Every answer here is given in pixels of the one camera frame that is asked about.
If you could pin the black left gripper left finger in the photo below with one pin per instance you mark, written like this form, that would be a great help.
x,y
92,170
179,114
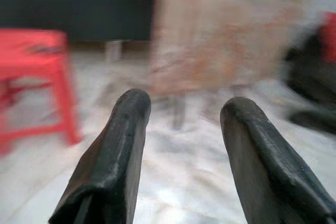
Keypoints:
x,y
113,169

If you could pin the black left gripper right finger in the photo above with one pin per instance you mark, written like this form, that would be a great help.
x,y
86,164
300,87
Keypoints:
x,y
262,171

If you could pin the black bag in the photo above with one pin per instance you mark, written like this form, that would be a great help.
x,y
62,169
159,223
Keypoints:
x,y
307,77

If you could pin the red plastic stool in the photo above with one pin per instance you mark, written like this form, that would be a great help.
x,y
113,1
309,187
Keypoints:
x,y
31,51

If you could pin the marble table top red edge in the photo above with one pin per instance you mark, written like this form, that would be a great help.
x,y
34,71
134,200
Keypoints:
x,y
210,37

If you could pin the red cloth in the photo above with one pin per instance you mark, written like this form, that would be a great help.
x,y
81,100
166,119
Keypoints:
x,y
330,37

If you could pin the black low TV console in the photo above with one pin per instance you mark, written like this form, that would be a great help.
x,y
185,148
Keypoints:
x,y
92,11

